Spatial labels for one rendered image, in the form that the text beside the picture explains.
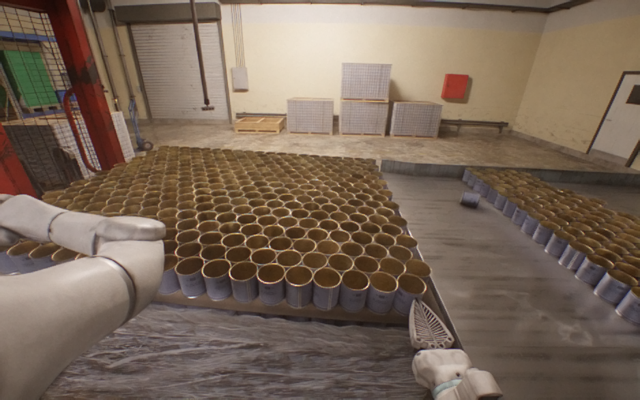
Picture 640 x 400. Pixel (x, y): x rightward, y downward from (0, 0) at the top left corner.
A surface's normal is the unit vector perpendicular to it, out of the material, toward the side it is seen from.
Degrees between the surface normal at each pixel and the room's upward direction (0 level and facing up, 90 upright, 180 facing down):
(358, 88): 89
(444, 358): 5
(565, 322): 0
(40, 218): 34
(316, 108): 89
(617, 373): 0
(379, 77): 88
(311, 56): 90
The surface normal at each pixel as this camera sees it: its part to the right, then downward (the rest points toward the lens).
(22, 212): 0.12, -0.51
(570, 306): 0.02, -0.89
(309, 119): -0.11, 0.45
